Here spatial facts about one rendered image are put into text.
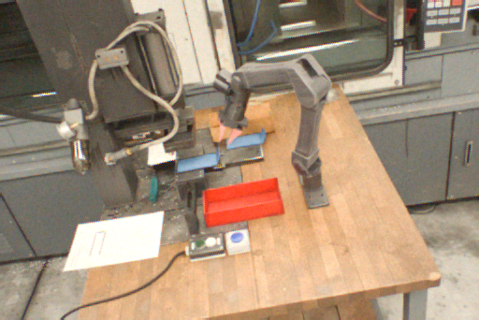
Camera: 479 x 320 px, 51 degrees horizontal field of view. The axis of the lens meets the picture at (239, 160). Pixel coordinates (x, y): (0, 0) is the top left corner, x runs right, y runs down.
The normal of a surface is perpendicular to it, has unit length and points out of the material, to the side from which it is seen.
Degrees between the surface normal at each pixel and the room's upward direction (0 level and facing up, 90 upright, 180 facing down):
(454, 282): 0
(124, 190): 90
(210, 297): 0
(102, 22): 90
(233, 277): 0
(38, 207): 90
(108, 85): 90
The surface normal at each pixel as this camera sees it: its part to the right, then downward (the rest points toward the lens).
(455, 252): -0.17, -0.80
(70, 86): 0.07, 0.57
